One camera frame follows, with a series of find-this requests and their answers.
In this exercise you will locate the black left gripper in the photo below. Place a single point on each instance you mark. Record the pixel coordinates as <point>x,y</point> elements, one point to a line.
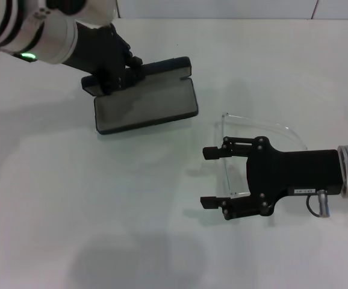
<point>101,51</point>

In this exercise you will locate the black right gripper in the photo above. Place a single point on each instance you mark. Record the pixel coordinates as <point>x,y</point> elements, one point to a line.
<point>294,171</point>

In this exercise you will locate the black glasses case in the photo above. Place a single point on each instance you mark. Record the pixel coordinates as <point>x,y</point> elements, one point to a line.
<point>150,102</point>

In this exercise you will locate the clear white glasses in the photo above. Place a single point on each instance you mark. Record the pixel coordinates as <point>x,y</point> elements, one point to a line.
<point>223,129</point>

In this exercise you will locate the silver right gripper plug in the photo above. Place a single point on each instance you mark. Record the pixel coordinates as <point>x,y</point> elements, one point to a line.
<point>323,203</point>

